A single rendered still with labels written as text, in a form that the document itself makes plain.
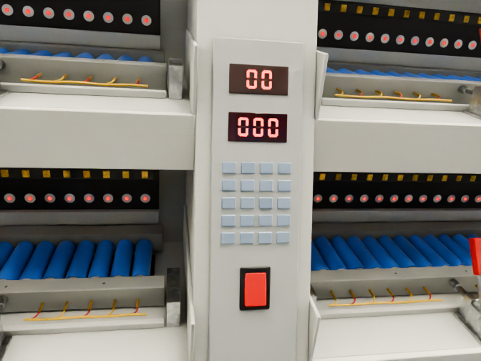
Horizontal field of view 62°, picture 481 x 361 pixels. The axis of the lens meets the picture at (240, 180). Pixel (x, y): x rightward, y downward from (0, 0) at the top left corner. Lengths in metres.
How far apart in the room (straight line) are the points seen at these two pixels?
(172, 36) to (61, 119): 0.25
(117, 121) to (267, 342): 0.21
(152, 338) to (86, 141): 0.17
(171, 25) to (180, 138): 0.24
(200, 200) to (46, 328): 0.17
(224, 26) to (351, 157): 0.15
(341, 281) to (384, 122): 0.16
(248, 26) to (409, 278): 0.29
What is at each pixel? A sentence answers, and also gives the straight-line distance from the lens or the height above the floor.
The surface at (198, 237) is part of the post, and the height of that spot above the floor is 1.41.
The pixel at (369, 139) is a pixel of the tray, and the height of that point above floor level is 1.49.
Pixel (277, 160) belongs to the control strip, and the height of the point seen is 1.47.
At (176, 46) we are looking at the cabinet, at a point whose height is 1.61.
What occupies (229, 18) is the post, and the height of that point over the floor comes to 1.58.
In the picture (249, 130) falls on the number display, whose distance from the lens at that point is 0.31.
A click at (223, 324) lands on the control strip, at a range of 0.33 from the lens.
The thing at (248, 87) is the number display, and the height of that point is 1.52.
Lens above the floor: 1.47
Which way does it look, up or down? 3 degrees down
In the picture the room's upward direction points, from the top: 1 degrees clockwise
